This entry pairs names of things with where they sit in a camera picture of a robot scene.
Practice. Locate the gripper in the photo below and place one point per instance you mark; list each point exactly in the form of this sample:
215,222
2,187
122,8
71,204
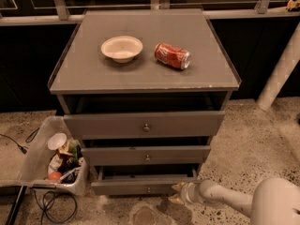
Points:
188,192

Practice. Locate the grey bottom drawer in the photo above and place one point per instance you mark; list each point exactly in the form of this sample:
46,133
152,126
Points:
142,179

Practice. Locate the grey drawer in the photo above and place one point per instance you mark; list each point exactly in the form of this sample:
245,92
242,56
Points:
146,155
143,125
142,179

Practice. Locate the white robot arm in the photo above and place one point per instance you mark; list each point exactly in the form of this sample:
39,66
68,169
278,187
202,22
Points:
276,201

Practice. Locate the grey top drawer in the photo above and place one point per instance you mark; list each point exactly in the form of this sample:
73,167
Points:
143,125

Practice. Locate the grey middle drawer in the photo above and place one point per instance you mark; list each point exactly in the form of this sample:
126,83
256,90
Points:
146,155

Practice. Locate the grey drawer cabinet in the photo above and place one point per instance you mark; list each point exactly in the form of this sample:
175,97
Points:
88,82

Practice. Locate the orange ball in bin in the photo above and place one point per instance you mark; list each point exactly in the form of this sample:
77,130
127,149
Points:
55,177

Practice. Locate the white cup in bin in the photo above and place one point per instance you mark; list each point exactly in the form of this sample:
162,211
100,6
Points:
57,140

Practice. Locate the red soda can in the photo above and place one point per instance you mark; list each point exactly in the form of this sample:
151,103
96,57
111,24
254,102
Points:
172,56

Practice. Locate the clear plastic bin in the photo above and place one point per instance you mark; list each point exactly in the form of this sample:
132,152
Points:
33,170

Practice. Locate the white bowl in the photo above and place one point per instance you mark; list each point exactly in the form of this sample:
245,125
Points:
122,49

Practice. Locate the white diagonal pole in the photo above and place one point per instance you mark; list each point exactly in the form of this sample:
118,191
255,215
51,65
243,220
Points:
282,71

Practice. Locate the black bar on floor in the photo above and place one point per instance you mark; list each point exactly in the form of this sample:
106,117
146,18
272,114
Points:
13,213

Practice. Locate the yellow object on ledge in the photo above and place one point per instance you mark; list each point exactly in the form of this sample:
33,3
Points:
293,5

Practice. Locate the metal railing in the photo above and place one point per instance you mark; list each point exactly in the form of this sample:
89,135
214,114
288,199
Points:
34,12

